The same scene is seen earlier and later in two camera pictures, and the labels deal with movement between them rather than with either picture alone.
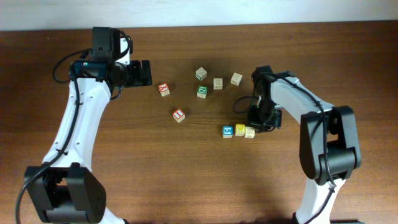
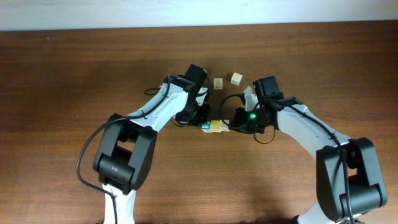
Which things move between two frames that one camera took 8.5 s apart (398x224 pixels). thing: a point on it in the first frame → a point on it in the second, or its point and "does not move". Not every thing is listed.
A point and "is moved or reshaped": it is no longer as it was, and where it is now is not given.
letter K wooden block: x=217 y=83 does not move
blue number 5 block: x=227 y=132 → x=206 y=125
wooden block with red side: x=249 y=132 → x=223 y=127
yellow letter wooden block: x=240 y=129 is moved or reshaped
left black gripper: x=137 y=79 → x=204 y=117
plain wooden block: x=236 y=79 does not move
